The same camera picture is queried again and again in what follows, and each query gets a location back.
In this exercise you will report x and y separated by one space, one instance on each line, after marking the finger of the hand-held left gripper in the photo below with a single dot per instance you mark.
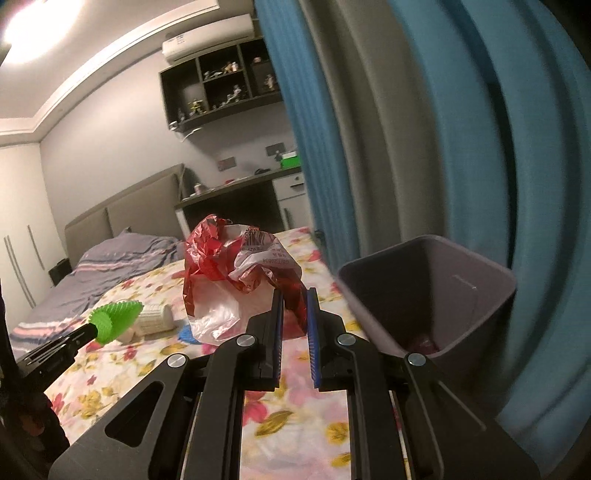
69 339
51 364

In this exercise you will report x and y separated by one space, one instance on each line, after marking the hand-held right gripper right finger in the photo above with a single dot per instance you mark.
314 350

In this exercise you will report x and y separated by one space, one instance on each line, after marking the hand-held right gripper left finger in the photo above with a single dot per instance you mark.
278 350

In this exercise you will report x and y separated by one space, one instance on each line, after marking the green paper cupcake liner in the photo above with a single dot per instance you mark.
113 319

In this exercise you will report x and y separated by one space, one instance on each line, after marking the red and white plastic bag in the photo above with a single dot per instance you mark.
240 263

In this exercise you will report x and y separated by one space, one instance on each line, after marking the purple-grey plastic waste bin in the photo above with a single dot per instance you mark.
392 295

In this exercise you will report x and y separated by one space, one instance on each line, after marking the purple striped bedding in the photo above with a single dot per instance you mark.
92 277

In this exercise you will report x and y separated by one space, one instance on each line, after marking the black nightstand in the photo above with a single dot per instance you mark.
60 272

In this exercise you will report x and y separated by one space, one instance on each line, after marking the white ribbed paper cup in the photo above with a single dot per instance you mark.
157 319

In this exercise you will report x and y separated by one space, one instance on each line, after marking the blue paper cupcake liner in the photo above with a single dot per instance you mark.
187 333

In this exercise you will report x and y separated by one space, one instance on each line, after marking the grey padded headboard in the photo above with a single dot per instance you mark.
138 217

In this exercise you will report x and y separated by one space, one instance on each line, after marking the white drawer cabinet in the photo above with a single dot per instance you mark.
293 203

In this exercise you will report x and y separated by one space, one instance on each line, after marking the white wardrobe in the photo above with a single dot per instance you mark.
27 194

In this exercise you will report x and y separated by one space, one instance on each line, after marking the dark wooden desk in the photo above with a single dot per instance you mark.
231 187

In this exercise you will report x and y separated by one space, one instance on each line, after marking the green box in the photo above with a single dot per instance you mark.
291 160

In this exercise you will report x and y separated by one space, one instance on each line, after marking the small toy figure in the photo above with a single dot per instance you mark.
233 96
196 107
269 83

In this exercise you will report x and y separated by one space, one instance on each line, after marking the blue and grey curtain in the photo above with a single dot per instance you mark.
461 138

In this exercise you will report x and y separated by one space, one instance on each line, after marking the ceiling light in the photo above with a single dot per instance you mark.
37 23

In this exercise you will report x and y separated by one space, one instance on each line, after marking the white air conditioner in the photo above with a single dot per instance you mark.
207 39

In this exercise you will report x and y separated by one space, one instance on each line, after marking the grey wall socket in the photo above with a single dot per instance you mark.
274 149
227 164

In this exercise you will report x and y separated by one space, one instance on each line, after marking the dark wall shelf unit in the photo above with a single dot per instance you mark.
184 83

